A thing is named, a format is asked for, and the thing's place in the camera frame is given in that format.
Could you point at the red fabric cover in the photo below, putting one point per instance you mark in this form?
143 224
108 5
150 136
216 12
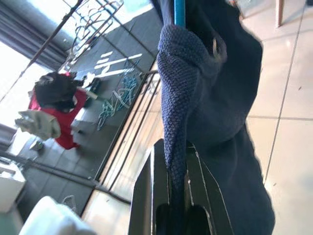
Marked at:
66 127

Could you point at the blue and white hanger heap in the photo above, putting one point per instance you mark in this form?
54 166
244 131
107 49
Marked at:
117 98

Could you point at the black printed T-shirt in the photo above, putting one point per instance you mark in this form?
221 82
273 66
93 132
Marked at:
53 90

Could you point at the light wooden furniture leg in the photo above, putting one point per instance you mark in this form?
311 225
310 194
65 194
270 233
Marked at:
280 12

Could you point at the grey curtain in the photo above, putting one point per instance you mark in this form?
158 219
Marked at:
7 137
24 36

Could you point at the dark grey floor mat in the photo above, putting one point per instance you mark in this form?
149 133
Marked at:
61 159

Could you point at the blue plastic hanger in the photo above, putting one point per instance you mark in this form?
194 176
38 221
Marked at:
179 12

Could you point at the beige garment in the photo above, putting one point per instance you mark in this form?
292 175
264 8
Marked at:
39 122

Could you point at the white cabinet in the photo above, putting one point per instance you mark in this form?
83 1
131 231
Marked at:
9 186

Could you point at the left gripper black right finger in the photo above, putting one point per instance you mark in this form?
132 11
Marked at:
200 186

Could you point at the navy T-shirt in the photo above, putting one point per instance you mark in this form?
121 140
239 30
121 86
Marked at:
220 98

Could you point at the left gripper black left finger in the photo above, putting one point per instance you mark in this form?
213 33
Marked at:
146 195

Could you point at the white cushion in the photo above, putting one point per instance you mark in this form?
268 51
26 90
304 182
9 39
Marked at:
53 218

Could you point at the black and white machine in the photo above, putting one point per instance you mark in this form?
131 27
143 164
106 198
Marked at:
94 84

